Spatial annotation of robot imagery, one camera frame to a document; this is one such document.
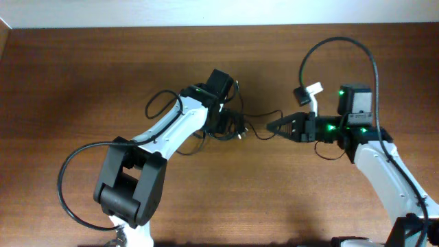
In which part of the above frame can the long black USB cable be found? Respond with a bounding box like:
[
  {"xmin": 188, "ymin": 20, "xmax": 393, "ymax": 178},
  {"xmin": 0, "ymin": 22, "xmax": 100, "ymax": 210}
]
[{"xmin": 241, "ymin": 109, "xmax": 284, "ymax": 141}]

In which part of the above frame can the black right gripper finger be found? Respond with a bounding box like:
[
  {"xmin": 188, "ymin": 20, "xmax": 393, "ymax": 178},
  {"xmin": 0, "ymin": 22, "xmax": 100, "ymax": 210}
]
[
  {"xmin": 270, "ymin": 112, "xmax": 307, "ymax": 127},
  {"xmin": 267, "ymin": 125, "xmax": 305, "ymax": 142}
]

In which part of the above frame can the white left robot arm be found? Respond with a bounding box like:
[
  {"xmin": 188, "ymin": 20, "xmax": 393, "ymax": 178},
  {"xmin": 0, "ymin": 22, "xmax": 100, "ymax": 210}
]
[{"xmin": 93, "ymin": 69, "xmax": 239, "ymax": 246}]

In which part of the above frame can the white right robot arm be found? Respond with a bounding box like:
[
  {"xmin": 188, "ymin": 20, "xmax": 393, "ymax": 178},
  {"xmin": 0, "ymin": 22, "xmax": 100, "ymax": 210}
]
[{"xmin": 267, "ymin": 83, "xmax": 438, "ymax": 246}]

